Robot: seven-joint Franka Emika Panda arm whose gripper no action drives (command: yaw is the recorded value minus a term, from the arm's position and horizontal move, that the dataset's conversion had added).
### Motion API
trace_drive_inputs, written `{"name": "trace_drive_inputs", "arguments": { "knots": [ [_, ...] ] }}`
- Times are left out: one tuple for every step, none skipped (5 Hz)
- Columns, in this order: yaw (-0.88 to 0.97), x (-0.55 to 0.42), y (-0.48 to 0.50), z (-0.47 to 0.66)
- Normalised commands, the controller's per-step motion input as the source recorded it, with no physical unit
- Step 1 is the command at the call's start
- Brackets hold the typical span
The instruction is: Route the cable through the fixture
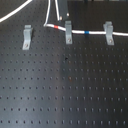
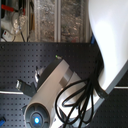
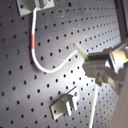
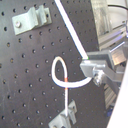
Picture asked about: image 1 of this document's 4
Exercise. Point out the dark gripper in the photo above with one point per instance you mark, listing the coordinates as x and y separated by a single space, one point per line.
62 9

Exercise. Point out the middle grey cable clip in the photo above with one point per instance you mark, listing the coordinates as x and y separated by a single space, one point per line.
68 32

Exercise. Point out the grey cable clip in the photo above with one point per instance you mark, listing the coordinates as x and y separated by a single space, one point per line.
68 32
27 37
108 28

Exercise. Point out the left grey cable clip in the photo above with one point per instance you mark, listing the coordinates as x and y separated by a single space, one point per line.
27 37

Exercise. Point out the right grey cable clip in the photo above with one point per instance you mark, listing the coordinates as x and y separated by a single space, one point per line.
108 28

